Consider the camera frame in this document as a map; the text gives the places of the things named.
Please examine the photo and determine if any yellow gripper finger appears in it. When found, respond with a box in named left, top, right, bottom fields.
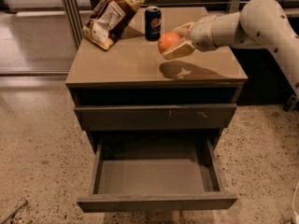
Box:
left=162, top=38, right=195, bottom=60
left=173, top=21, right=194, bottom=39

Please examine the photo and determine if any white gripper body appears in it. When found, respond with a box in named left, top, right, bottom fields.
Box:
left=189, top=16, right=218, bottom=51

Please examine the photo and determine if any orange fruit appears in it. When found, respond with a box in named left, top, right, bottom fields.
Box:
left=158, top=33, right=181, bottom=53

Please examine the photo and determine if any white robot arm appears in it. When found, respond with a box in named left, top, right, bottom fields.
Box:
left=162, top=0, right=299, bottom=94

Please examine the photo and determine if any closed top drawer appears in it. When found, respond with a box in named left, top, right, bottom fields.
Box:
left=75, top=104, right=236, bottom=131

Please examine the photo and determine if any grey drawer cabinet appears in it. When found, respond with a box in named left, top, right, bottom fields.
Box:
left=66, top=11, right=247, bottom=145

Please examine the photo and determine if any open middle drawer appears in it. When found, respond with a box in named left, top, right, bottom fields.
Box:
left=78, top=138, right=237, bottom=213

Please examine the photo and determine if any blue Pepsi can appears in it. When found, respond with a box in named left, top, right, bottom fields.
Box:
left=145, top=6, right=162, bottom=41

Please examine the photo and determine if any brown chip bag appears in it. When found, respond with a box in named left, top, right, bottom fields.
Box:
left=82, top=0, right=145, bottom=50

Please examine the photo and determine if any small dark floor device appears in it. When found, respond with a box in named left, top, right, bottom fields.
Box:
left=282, top=95, right=299, bottom=112

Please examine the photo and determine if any metal tool on floor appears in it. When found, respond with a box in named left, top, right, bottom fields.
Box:
left=0, top=200, right=28, bottom=224

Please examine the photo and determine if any white cable on floor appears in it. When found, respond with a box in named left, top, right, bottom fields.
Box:
left=291, top=180, right=299, bottom=224

